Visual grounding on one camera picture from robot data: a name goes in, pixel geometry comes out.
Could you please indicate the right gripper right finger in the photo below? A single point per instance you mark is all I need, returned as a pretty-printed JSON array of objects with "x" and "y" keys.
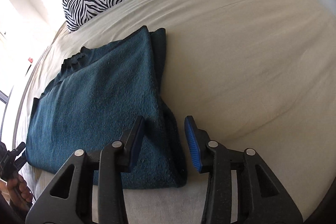
[{"x": 197, "y": 140}]

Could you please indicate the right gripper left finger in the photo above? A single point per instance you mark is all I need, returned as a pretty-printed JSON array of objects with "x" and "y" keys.
[{"x": 132, "y": 143}]

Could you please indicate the dark teal fleece garment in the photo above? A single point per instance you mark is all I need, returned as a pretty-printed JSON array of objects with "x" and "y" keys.
[{"x": 96, "y": 96}]

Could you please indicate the person's left hand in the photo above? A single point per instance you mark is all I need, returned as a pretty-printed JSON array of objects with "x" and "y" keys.
[{"x": 18, "y": 191}]

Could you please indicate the beige bed sheet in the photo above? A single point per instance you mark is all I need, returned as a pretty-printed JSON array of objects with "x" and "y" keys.
[{"x": 252, "y": 73}]

